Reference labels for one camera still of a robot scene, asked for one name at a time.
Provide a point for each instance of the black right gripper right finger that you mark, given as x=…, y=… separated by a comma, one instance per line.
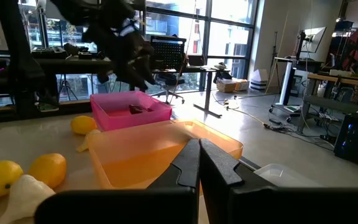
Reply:
x=291, y=207

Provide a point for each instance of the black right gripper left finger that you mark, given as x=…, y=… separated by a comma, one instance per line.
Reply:
x=120, y=207

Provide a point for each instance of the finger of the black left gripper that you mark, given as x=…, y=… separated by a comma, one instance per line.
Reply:
x=130, y=76
x=147, y=68

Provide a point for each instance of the orange-yellow lemon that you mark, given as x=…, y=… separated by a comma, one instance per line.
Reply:
x=48, y=171

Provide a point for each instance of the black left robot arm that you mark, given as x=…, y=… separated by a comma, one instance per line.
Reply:
x=20, y=46

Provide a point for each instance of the computer monitor on arm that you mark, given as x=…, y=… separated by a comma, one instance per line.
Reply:
x=314, y=39

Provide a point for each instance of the clear plastic bin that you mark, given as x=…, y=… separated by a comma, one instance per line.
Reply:
x=284, y=179

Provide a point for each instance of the orange translucent plastic bin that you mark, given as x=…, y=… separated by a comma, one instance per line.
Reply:
x=129, y=161

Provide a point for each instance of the pink translucent plastic bin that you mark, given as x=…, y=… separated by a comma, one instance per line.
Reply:
x=129, y=123

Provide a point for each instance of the black office desk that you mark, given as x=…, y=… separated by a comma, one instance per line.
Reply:
x=73, y=65

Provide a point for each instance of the wicker storage box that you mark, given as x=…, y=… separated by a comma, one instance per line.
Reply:
x=226, y=85

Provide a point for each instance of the large glass window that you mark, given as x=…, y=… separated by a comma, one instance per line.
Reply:
x=228, y=37

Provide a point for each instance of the white power strip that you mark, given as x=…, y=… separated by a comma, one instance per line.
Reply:
x=232, y=103

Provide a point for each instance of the cardboard box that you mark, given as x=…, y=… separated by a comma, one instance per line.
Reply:
x=242, y=84

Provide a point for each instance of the white striped box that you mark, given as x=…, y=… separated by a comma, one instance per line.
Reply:
x=259, y=81

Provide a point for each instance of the white standing desk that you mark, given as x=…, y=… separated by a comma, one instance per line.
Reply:
x=287, y=81

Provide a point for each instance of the wooden workbench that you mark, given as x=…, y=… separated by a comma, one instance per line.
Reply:
x=340, y=81

